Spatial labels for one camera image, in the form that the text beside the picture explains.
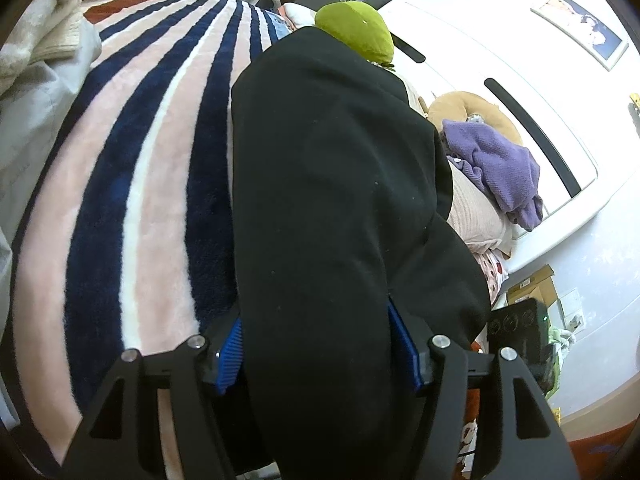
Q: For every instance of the black coat with gold badge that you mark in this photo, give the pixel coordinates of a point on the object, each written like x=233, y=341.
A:
x=325, y=210

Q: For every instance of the white pillow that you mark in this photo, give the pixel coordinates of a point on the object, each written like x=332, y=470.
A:
x=300, y=15

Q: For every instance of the striped pink navy blanket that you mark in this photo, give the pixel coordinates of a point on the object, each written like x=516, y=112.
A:
x=150, y=185

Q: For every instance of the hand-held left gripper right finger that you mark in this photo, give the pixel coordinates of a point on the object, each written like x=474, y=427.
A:
x=406, y=352

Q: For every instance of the white bed headboard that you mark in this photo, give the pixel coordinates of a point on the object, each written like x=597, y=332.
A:
x=475, y=50

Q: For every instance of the cardboard box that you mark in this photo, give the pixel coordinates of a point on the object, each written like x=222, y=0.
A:
x=532, y=285

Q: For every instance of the brown neck pillow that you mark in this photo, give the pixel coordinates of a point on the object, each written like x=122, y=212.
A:
x=460, y=107

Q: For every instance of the red printed rug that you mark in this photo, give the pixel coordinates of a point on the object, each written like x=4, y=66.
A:
x=590, y=452

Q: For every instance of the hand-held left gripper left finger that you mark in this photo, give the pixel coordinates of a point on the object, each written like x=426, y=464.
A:
x=230, y=355

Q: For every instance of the framed wall picture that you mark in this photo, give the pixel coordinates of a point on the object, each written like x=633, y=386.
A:
x=582, y=27

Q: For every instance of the cream knit sweater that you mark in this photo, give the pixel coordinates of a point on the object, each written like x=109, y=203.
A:
x=30, y=25

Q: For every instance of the green plush pillow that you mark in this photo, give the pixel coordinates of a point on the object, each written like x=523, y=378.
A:
x=357, y=27

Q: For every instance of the white wall socket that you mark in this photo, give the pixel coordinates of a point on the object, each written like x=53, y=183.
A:
x=572, y=310

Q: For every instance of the purple cloth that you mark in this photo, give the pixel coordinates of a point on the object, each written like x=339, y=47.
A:
x=500, y=165

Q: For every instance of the dotted pink cloth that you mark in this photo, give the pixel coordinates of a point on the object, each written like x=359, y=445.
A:
x=492, y=275

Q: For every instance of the light grey cloth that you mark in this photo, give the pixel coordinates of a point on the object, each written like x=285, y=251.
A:
x=35, y=120

